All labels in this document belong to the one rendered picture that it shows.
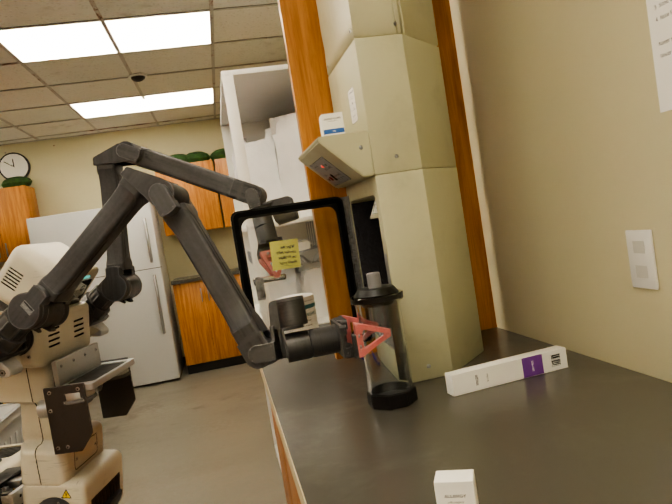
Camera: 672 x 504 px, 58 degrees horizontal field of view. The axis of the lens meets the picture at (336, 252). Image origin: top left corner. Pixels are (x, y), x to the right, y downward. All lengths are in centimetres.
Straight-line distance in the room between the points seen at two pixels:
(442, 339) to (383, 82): 59
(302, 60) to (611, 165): 86
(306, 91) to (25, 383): 104
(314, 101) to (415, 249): 57
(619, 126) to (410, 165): 42
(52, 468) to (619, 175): 143
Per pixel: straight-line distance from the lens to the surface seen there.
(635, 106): 128
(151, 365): 633
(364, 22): 141
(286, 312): 119
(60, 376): 161
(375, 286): 122
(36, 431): 172
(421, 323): 138
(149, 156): 180
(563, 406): 117
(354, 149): 134
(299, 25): 177
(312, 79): 174
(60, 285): 140
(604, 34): 134
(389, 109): 137
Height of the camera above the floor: 133
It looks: 3 degrees down
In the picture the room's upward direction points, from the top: 9 degrees counter-clockwise
